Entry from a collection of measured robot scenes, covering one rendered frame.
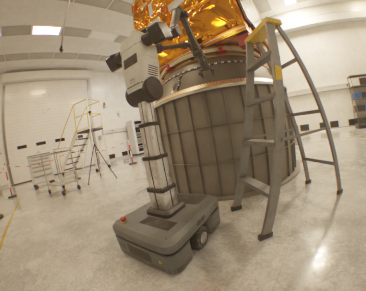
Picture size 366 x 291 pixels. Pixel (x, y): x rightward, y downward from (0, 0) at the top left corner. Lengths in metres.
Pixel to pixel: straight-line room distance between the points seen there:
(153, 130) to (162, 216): 0.53
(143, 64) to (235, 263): 1.27
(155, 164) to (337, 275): 1.20
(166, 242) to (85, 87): 9.25
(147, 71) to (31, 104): 8.27
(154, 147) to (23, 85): 8.84
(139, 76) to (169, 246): 0.94
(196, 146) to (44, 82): 8.62
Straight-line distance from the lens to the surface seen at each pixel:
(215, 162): 1.72
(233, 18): 2.06
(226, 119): 1.70
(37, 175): 5.50
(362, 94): 7.23
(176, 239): 0.88
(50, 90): 9.27
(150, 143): 1.01
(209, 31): 2.14
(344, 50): 7.95
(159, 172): 1.01
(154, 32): 1.05
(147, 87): 0.99
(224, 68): 1.94
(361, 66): 7.99
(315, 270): 1.01
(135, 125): 9.46
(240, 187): 1.48
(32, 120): 8.84
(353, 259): 1.11
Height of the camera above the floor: 0.75
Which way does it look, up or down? 4 degrees down
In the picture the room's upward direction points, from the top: 10 degrees counter-clockwise
